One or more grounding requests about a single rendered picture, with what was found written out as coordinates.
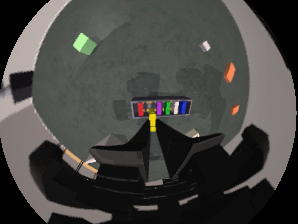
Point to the yellow fuse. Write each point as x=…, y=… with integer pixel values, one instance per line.
x=152, y=118

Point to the beige rectangular tray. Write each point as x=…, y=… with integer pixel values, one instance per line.
x=192, y=133

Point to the orange rectangular block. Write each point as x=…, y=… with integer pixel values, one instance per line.
x=234, y=109

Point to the light green cube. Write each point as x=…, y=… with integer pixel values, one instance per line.
x=84, y=44

